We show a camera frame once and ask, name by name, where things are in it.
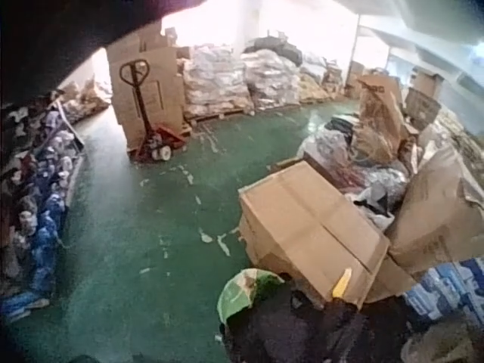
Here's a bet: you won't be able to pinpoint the large brown cardboard box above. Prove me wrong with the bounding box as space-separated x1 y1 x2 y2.
237 160 391 308

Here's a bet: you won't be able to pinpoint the wooden pallet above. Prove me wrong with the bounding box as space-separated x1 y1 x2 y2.
184 107 247 123

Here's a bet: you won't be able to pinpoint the red pallet jack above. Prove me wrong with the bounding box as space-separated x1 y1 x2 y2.
119 59 189 163

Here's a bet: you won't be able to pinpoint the heap of bagged garments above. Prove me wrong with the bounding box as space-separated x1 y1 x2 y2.
298 115 414 231

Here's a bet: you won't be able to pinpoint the pallet stack of white sacks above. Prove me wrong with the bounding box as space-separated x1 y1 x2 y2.
182 44 253 113

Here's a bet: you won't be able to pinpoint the heap of white and black sacks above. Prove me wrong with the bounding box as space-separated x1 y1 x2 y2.
241 36 304 110

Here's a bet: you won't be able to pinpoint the heap of tan sacks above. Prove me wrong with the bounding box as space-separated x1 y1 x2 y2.
298 51 346 104

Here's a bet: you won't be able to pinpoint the tall stack of cardboard cartons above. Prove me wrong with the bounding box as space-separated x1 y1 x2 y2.
105 21 187 153

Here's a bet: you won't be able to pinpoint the yellow utility knife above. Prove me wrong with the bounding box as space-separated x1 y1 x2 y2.
331 267 354 300

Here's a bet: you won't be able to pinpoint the crumpled tall cardboard carton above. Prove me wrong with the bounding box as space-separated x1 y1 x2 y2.
355 73 411 164

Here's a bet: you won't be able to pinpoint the heap of dark clothing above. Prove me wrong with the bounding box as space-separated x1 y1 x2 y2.
222 278 417 363

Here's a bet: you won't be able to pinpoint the heap of beige sacks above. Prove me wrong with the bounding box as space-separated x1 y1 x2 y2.
59 76 113 123

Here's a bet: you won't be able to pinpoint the flat cardboard sheet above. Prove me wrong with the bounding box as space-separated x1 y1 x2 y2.
361 255 417 304

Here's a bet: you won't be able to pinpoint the torn brown cardboard carton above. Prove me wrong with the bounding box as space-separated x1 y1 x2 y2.
386 146 484 274

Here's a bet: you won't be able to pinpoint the rack of folded clothes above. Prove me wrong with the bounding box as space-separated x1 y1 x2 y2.
0 89 86 323

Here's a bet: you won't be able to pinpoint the stacked cartons with dark print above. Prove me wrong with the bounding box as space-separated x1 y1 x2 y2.
403 67 445 130

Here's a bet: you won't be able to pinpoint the stack of blue packets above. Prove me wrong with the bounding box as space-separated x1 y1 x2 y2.
402 258 484 327

